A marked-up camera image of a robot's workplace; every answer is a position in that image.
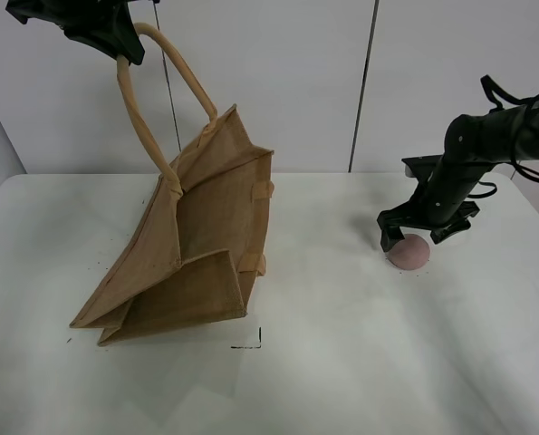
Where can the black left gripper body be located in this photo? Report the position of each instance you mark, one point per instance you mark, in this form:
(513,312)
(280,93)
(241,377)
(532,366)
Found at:
(85,19)

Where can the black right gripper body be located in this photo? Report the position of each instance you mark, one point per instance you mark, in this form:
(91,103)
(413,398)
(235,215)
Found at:
(430,208)

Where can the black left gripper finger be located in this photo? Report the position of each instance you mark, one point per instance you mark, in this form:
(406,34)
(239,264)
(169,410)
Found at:
(124,43)

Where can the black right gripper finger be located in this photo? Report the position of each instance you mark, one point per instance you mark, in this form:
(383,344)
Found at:
(452,227)
(391,235)

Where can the pink peach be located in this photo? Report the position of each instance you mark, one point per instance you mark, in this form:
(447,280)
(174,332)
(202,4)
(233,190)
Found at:
(411,253)

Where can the brown linen tote bag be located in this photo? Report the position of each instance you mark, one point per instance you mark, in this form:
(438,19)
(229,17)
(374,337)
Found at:
(199,246)

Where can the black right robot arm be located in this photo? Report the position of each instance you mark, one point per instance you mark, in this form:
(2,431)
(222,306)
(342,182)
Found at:
(474,145)

